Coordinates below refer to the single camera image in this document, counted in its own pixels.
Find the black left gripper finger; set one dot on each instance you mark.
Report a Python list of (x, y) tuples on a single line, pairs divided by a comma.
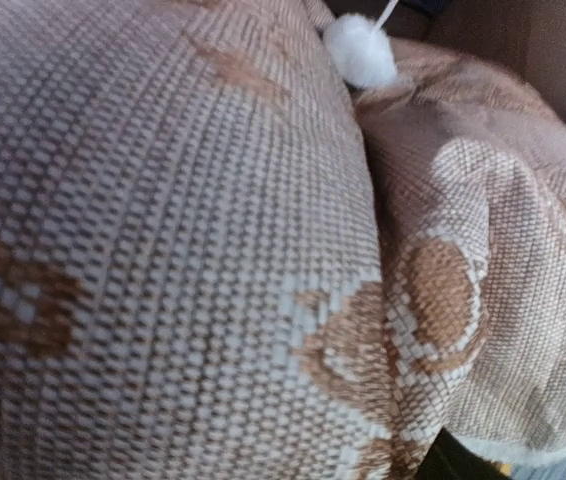
[(447, 459)]

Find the brown patterned pillow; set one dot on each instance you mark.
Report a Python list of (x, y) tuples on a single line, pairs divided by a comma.
[(219, 262)]

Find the beige fabric pet tent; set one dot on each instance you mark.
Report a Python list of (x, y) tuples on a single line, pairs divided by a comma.
[(538, 45)]

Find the white pompom toy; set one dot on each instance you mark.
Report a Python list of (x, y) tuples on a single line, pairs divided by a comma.
[(361, 50)]

